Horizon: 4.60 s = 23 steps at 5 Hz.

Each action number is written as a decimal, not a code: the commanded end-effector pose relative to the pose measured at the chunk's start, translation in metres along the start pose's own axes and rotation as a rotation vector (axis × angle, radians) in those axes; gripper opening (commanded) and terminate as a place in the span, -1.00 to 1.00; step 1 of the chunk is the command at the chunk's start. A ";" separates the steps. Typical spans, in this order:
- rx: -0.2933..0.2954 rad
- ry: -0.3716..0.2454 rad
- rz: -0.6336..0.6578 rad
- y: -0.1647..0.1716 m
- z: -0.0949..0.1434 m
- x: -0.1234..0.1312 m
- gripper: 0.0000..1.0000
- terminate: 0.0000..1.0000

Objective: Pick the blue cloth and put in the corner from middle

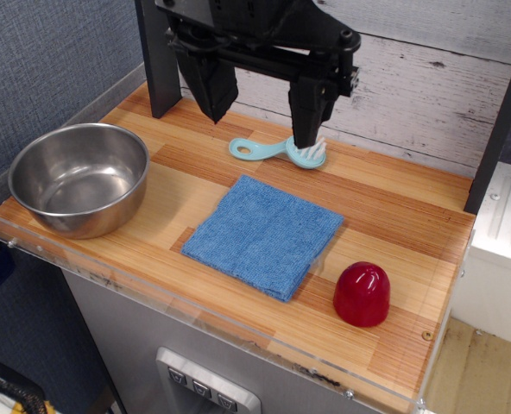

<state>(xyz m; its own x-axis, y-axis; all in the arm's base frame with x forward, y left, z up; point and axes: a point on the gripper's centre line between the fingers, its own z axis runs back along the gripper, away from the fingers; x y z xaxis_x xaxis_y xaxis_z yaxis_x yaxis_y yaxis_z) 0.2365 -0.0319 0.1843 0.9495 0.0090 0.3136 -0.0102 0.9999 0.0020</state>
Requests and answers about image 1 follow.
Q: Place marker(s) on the silver button control panel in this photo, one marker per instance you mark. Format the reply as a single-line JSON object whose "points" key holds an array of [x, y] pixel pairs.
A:
{"points": [[191, 388]]}

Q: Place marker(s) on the blue cloth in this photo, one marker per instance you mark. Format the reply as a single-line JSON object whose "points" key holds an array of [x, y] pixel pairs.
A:
{"points": [[263, 236]]}

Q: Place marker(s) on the light blue dish brush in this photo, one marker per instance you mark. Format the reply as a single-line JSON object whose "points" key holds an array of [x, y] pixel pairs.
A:
{"points": [[306, 158]]}

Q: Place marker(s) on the dark left frame post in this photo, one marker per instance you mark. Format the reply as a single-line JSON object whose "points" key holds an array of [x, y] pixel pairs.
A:
{"points": [[159, 60]]}

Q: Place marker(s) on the red plastic dome cup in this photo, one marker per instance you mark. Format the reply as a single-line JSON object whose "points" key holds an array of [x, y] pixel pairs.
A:
{"points": [[362, 295]]}

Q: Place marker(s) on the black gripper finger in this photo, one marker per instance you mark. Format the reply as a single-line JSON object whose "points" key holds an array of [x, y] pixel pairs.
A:
{"points": [[311, 103], [211, 79]]}

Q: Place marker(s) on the stainless steel bowl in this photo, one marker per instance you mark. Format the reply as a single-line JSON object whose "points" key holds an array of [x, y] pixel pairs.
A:
{"points": [[81, 181]]}

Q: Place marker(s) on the dark frame post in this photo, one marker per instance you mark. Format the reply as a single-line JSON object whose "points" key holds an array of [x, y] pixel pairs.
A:
{"points": [[159, 60], [491, 155]]}

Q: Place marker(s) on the white metal side cabinet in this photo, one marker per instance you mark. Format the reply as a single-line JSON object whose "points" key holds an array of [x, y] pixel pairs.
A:
{"points": [[482, 296]]}

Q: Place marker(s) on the clear acrylic edge guard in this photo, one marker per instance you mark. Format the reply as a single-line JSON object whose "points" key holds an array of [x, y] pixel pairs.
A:
{"points": [[385, 367]]}

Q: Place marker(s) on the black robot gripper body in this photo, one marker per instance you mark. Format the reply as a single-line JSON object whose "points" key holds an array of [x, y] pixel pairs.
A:
{"points": [[280, 39]]}

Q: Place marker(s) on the dark right frame post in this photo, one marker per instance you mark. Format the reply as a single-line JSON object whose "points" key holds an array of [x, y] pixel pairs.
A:
{"points": [[491, 155]]}

